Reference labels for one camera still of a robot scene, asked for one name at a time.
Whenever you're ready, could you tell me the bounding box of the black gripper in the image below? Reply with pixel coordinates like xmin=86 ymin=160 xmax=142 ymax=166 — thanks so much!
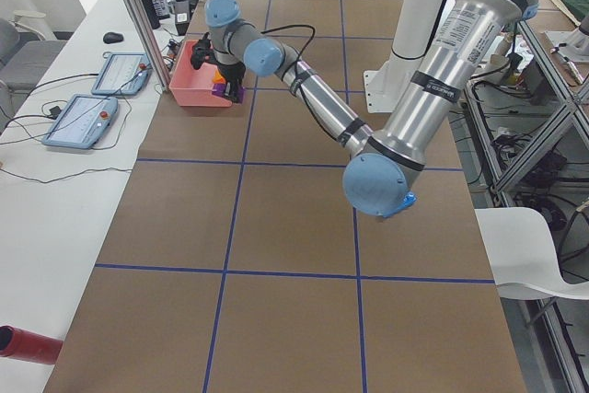
xmin=217 ymin=62 xmax=246 ymax=103

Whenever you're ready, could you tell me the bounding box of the purple block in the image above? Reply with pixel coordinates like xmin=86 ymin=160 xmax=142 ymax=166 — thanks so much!
xmin=212 ymin=84 xmax=232 ymax=102

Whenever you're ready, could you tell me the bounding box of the orange block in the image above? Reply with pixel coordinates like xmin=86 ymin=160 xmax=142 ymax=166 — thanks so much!
xmin=213 ymin=70 xmax=226 ymax=85

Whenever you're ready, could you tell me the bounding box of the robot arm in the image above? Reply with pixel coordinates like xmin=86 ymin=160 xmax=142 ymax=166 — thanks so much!
xmin=204 ymin=0 xmax=538 ymax=217

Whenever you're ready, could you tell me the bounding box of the pink plastic box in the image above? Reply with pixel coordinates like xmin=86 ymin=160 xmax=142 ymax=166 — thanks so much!
xmin=169 ymin=40 xmax=233 ymax=108

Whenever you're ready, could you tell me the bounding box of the far blue teach pendant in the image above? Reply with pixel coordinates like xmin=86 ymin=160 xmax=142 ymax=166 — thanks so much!
xmin=91 ymin=52 xmax=151 ymax=96

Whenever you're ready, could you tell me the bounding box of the blue teach pendant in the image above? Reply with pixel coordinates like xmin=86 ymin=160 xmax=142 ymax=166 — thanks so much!
xmin=91 ymin=52 xmax=151 ymax=96
xmin=41 ymin=94 xmax=119 ymax=149

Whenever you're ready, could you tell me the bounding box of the black computer mouse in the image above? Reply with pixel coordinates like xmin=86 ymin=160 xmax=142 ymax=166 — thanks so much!
xmin=102 ymin=31 xmax=124 ymax=44

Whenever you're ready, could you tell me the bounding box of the near blue teach pendant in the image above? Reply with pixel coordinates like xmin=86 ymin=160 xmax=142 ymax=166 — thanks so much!
xmin=41 ymin=94 xmax=119 ymax=149

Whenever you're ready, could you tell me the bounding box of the long blue four-stud block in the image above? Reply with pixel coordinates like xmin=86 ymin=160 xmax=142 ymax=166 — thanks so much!
xmin=384 ymin=191 xmax=417 ymax=218

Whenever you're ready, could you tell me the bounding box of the red cylinder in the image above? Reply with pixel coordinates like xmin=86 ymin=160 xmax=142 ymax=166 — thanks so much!
xmin=1 ymin=325 xmax=63 ymax=364

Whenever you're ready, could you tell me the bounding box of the white curved chair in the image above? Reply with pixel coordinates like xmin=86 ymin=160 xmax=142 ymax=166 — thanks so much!
xmin=475 ymin=207 xmax=588 ymax=301

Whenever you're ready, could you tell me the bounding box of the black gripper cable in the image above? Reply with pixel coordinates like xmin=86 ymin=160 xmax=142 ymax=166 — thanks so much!
xmin=261 ymin=24 xmax=351 ymax=145

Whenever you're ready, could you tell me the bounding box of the aluminium frame post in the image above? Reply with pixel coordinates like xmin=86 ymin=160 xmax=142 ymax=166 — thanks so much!
xmin=123 ymin=0 xmax=170 ymax=91

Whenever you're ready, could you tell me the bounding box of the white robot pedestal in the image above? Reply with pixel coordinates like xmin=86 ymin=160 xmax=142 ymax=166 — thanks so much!
xmin=364 ymin=0 xmax=448 ymax=113

